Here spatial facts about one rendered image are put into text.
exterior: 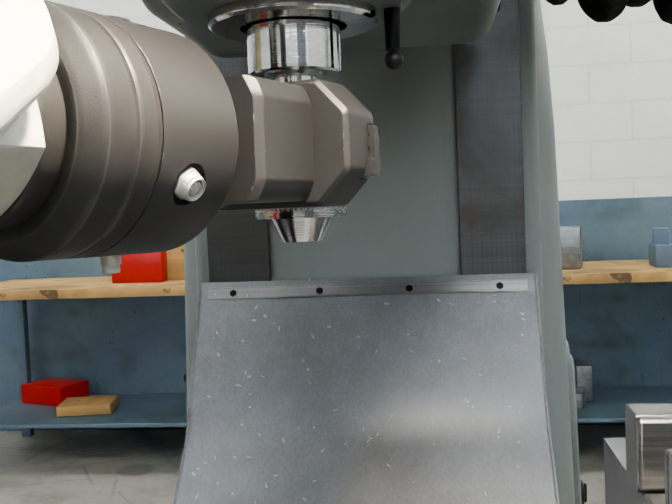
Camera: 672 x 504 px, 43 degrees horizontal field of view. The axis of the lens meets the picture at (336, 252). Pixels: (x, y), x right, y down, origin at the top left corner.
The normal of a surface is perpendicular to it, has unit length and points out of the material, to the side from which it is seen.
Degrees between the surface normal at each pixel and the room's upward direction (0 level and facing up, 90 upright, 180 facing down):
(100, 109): 87
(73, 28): 60
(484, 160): 90
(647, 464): 90
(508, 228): 90
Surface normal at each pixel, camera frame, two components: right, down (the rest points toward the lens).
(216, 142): 0.86, 0.07
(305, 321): -0.12, -0.41
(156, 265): -0.16, 0.06
